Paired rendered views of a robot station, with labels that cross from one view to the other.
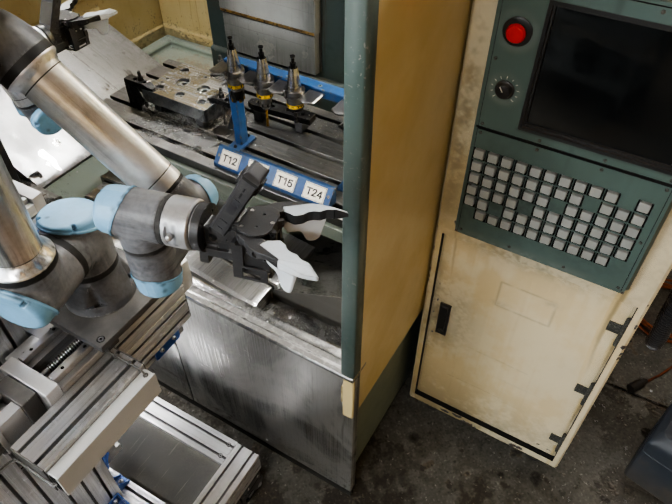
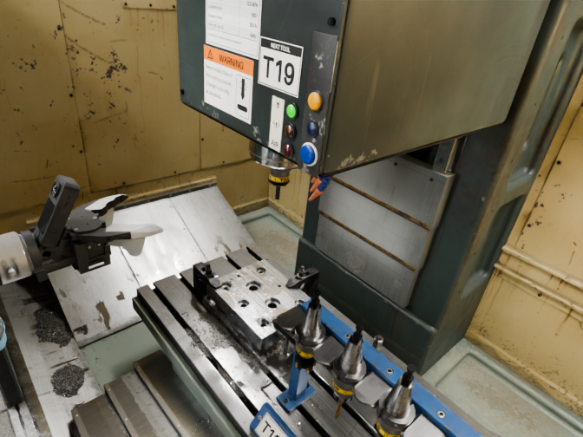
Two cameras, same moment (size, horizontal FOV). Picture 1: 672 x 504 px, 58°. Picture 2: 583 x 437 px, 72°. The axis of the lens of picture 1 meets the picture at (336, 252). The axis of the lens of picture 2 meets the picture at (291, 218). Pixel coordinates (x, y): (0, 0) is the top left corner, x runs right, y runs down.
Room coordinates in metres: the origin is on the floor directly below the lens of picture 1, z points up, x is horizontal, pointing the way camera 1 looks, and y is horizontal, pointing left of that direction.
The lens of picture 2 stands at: (1.09, 0.22, 1.84)
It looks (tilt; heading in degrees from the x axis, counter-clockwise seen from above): 30 degrees down; 15
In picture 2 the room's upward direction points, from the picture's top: 7 degrees clockwise
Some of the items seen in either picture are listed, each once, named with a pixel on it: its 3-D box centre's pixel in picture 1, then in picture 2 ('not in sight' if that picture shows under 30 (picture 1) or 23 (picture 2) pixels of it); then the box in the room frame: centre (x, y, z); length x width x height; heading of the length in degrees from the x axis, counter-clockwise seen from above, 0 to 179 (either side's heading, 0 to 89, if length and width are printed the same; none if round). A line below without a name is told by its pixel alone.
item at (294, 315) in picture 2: (220, 68); (292, 319); (1.72, 0.36, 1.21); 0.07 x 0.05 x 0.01; 149
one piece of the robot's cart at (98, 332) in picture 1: (98, 304); not in sight; (0.84, 0.52, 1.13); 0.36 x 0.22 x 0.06; 150
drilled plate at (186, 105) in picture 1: (194, 91); (262, 299); (2.01, 0.53, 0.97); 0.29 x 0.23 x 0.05; 59
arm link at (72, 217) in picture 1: (75, 236); not in sight; (0.85, 0.51, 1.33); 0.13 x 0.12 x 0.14; 165
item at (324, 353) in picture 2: (249, 78); (328, 351); (1.66, 0.26, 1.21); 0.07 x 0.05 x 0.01; 149
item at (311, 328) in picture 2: (232, 58); (312, 317); (1.69, 0.31, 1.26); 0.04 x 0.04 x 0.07
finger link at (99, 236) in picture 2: (83, 19); (105, 232); (1.55, 0.66, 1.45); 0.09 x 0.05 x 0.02; 115
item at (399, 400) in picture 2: (293, 77); (402, 394); (1.58, 0.12, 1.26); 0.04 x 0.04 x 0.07
